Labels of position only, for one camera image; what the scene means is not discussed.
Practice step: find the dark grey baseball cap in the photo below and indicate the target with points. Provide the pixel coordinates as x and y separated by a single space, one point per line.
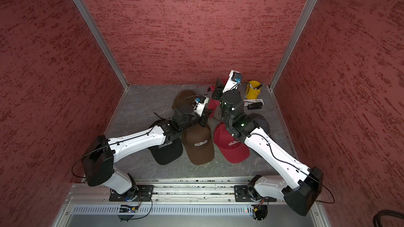
262 122

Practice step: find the red baseball cap back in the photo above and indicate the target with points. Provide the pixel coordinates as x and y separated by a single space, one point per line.
208 89

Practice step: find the yellow plastic bucket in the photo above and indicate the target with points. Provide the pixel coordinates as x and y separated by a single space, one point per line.
253 89

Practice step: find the white toothpaste box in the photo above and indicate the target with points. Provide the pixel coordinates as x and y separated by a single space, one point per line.
253 101

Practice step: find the brown baseball cap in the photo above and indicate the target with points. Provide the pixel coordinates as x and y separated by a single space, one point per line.
198 143
184 97

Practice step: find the red baseball cap front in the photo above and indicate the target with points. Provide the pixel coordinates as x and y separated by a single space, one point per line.
232 149

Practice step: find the aluminium corner post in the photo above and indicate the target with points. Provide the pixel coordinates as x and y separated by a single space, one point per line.
300 25
86 15

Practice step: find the aluminium corner post right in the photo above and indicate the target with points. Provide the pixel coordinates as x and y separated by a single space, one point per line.
300 25

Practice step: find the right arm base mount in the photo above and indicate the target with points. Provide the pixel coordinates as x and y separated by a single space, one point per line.
249 194

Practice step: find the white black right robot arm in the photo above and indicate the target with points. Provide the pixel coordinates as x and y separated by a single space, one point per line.
302 184

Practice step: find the small black device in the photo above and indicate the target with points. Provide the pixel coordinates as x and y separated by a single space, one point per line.
254 106

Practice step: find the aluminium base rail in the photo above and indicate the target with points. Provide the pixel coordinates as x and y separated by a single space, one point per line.
219 190

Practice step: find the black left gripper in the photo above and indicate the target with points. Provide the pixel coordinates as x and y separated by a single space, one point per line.
204 116

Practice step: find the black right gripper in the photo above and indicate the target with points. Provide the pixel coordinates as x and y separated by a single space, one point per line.
218 90

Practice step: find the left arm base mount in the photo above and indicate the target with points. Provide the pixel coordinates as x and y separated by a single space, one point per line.
143 193

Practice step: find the black baseball cap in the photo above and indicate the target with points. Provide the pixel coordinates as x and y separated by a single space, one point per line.
167 152

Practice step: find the aluminium corner post left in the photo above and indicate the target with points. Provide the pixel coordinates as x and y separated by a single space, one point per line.
86 15

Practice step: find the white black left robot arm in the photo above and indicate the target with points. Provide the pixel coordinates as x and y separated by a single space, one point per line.
99 160

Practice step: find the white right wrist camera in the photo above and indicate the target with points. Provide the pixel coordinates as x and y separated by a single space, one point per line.
234 80

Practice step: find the red baseball cap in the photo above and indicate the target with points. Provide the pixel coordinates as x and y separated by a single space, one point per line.
232 149
208 89

